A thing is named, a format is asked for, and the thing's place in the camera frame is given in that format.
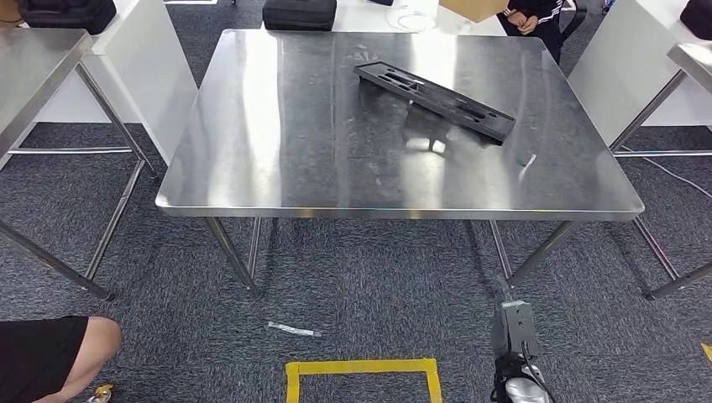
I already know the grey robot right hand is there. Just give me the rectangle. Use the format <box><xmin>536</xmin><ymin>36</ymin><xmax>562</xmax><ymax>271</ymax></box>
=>
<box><xmin>494</xmin><ymin>275</ymin><xmax>516</xmax><ymax>306</ymax></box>

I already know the black plastic car part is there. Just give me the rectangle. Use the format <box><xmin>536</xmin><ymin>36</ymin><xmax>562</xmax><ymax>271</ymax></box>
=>
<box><xmin>353</xmin><ymin>60</ymin><xmax>517</xmax><ymax>144</ymax></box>

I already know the stainless steel workbench table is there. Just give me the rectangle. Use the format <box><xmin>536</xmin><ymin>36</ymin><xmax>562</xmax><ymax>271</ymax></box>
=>
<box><xmin>0</xmin><ymin>28</ymin><xmax>160</xmax><ymax>301</ymax></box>
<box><xmin>155</xmin><ymin>29</ymin><xmax>647</xmax><ymax>299</ymax></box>
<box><xmin>609</xmin><ymin>41</ymin><xmax>712</xmax><ymax>301</ymax></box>

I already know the white strip of litter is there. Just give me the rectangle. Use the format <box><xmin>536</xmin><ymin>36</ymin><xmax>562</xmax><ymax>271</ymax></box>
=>
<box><xmin>266</xmin><ymin>321</ymin><xmax>324</xmax><ymax>338</ymax></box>

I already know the person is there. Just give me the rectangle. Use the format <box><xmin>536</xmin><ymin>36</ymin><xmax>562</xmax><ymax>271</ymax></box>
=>
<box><xmin>496</xmin><ymin>0</ymin><xmax>574</xmax><ymax>65</ymax></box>
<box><xmin>0</xmin><ymin>316</ymin><xmax>123</xmax><ymax>403</ymax></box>

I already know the cardboard box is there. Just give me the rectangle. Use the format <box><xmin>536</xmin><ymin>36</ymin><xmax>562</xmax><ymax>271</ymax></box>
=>
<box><xmin>439</xmin><ymin>0</ymin><xmax>510</xmax><ymax>24</ymax></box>

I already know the black chair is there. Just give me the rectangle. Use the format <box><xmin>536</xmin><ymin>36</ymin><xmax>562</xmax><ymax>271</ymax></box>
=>
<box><xmin>562</xmin><ymin>0</ymin><xmax>589</xmax><ymax>45</ymax></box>

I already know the white table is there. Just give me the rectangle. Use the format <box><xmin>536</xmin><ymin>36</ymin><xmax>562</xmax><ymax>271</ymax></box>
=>
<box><xmin>261</xmin><ymin>0</ymin><xmax>507</xmax><ymax>37</ymax></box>

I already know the black bag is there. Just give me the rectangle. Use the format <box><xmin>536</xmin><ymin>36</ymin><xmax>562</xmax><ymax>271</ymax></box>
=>
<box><xmin>16</xmin><ymin>0</ymin><xmax>118</xmax><ymax>35</ymax></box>
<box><xmin>679</xmin><ymin>0</ymin><xmax>712</xmax><ymax>41</ymax></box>

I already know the black zip case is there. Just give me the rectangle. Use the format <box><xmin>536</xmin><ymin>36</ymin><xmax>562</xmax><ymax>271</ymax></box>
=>
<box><xmin>262</xmin><ymin>0</ymin><xmax>338</xmax><ymax>32</ymax></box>

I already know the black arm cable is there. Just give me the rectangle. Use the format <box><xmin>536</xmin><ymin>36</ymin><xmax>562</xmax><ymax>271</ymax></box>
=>
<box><xmin>520</xmin><ymin>340</ymin><xmax>558</xmax><ymax>403</ymax></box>

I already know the white floor cable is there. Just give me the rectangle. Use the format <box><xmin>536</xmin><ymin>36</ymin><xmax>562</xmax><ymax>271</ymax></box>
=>
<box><xmin>619</xmin><ymin>145</ymin><xmax>712</xmax><ymax>200</ymax></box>

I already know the white coiled cable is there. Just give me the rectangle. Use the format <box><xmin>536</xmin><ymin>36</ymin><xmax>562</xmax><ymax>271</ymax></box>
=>
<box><xmin>385</xmin><ymin>8</ymin><xmax>437</xmax><ymax>33</ymax></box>

